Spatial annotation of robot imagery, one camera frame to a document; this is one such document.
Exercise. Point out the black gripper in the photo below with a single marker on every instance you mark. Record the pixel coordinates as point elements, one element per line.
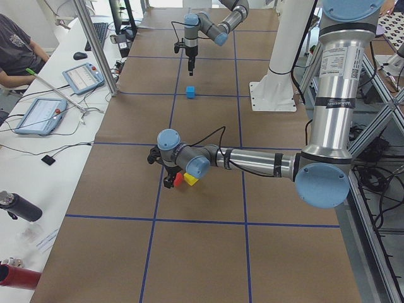
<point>190,52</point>
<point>170,173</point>

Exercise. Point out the aluminium frame post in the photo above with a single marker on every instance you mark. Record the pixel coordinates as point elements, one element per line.
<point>88,28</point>

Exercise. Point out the yellow wooden block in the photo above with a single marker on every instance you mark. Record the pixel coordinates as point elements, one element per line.
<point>189,179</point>

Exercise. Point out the black water bottle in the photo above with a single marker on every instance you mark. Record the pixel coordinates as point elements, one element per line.
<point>19,207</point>

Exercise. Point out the far teach pendant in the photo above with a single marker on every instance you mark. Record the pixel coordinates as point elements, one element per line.
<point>83,78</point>

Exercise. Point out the red wooden block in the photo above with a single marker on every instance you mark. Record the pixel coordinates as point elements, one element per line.
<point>179,179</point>

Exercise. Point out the seated person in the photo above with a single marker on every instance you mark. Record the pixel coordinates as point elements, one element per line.
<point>18,53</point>

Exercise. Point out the brown paper table cover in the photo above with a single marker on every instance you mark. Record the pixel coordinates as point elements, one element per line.
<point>231,237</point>

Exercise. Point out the black computer mouse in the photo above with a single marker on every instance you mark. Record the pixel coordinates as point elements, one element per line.
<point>79,56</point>

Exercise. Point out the red water bottle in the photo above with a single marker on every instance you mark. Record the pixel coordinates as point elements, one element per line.
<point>16,277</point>

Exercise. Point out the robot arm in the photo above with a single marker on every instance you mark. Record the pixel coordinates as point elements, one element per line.
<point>201,22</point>
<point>320,170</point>

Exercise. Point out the blue wooden block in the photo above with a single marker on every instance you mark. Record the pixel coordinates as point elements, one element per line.
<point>190,92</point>

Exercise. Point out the black keyboard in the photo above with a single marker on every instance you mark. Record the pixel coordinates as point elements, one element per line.
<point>101,29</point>

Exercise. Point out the teach pendant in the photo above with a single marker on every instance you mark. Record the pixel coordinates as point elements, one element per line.
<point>83,78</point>
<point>42,117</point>

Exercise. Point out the near teach pendant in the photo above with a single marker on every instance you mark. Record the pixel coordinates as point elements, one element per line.
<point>42,117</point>

